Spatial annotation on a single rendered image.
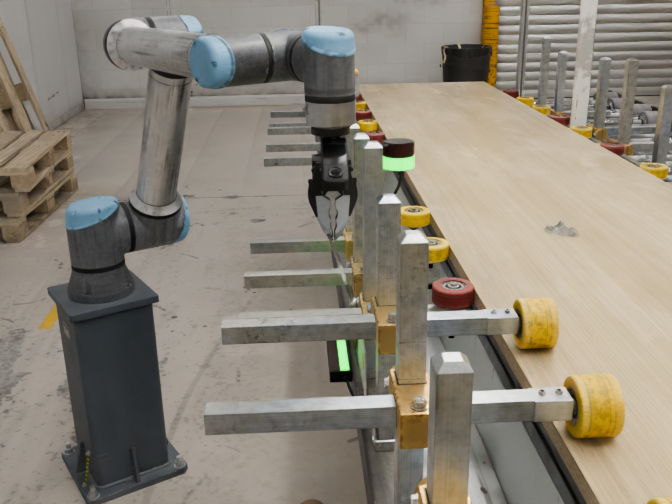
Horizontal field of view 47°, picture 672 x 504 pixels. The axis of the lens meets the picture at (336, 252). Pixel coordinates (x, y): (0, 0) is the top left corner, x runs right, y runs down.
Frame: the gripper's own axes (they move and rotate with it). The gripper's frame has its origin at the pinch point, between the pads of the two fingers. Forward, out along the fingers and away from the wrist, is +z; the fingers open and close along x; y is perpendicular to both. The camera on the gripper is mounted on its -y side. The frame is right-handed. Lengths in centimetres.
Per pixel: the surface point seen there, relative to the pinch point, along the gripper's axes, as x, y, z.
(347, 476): -6, 65, 102
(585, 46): -104, 158, -17
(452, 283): -22.4, -1.6, 10.1
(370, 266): -7.0, 1.1, 7.0
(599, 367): -38, -34, 11
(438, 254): -23.7, 19.8, 12.2
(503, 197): -49, 59, 12
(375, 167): -8.0, 1.1, -12.3
